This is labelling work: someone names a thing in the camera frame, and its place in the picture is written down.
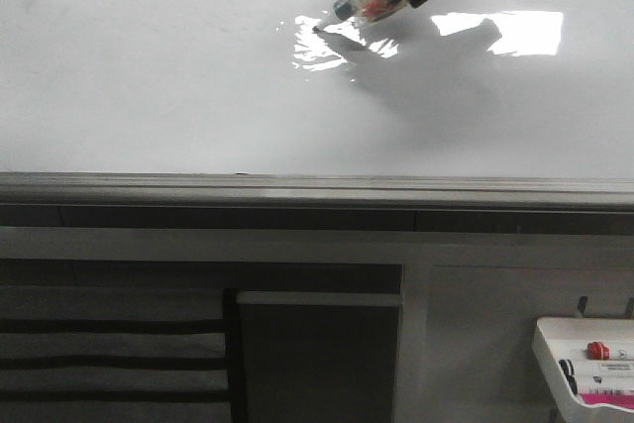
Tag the taped whiteboard marker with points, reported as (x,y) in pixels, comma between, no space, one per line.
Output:
(359,12)

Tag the white glossy whiteboard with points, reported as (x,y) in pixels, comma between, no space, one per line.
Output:
(492,88)

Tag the pink whiteboard eraser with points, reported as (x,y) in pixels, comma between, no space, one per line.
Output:
(625,401)

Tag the left black tray hook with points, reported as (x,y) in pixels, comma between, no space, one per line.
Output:
(581,307)

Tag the black tray hook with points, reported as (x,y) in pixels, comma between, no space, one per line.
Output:
(581,307)
(629,310)

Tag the right black tray hook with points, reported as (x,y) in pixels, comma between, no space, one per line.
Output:
(629,310)

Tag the dark grey panel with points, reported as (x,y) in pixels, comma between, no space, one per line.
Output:
(320,356)

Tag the red capped white marker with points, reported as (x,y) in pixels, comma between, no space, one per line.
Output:
(610,351)

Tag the lower black capped marker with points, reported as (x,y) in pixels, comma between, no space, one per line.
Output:
(600,384)

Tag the white hanging marker tray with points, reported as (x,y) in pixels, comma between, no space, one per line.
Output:
(559,344)

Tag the grey slatted shelf unit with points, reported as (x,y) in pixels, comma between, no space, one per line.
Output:
(89,354)

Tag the grey whiteboard ledge rail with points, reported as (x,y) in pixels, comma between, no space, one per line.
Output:
(311,203)

